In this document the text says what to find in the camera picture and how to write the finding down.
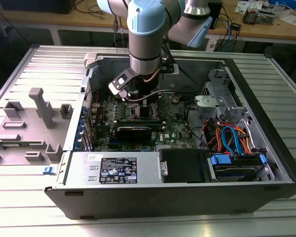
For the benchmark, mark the silver pale blue robot arm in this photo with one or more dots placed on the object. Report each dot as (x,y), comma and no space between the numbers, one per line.
(143,24)

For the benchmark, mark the blue expansion slot clips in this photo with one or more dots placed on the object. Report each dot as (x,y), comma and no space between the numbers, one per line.
(80,126)

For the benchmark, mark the round coin battery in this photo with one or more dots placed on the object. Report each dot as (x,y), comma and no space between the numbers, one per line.
(175,100)

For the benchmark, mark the green RAM stick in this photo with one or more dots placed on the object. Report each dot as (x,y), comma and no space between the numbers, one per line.
(158,126)

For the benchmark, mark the green motherboard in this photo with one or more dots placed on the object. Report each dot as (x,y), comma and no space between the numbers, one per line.
(172,123)

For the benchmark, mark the black graphics card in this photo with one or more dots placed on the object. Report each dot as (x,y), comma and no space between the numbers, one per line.
(133,133)

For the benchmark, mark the silver metal drive cage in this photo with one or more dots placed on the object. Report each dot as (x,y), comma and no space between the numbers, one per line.
(224,103)

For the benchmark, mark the silver bay latch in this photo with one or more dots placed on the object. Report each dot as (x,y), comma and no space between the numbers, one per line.
(163,168)

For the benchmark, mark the small white sticker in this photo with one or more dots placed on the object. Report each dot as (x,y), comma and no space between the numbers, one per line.
(92,157)

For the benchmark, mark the black drive bay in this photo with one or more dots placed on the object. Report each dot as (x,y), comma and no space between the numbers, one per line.
(182,165)

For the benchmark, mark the black power supply label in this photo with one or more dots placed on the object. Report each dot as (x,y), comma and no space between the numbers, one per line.
(118,170)

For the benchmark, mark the tall black box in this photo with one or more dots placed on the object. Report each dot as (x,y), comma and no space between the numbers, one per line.
(215,14)

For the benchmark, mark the silver power supply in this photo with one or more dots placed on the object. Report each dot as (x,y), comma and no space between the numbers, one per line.
(84,170)

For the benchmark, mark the hard disk in blue carrier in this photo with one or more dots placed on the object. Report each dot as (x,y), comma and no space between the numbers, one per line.
(220,160)

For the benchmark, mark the small black box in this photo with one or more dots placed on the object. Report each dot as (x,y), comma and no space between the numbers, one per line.
(236,26)

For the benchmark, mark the black open PC case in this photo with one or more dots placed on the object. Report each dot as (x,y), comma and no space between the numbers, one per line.
(138,200)

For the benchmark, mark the small blue clip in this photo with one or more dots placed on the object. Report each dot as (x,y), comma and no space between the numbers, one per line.
(49,170)

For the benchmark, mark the grey parts rack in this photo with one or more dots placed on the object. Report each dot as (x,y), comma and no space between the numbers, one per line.
(27,138)

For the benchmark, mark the wooden desk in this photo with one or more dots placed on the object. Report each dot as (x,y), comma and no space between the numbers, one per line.
(261,32)

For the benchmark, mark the printed paper cards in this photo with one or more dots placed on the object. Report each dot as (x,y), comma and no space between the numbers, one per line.
(249,6)

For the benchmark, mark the black monitor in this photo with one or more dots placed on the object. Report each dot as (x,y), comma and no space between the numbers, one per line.
(37,6)

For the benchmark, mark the white papers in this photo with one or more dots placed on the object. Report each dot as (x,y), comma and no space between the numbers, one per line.
(292,20)

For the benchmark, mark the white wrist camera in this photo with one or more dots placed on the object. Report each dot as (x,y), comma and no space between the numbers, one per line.
(118,82)

